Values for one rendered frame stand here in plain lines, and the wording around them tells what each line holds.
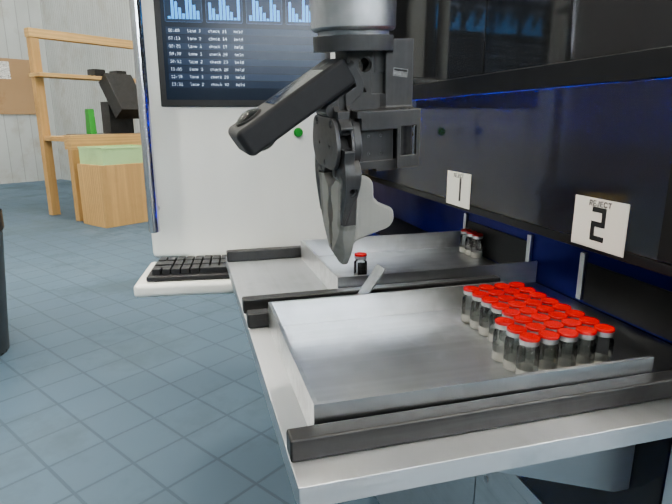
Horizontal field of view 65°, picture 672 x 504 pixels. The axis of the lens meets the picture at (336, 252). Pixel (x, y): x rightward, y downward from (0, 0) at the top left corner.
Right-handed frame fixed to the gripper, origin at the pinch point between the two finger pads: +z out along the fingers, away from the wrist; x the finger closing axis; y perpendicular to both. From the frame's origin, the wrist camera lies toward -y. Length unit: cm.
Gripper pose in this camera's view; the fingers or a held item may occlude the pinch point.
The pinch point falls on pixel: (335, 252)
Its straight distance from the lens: 53.0
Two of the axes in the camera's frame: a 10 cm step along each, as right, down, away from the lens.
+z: 0.2, 9.4, 3.4
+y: 9.4, -1.3, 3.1
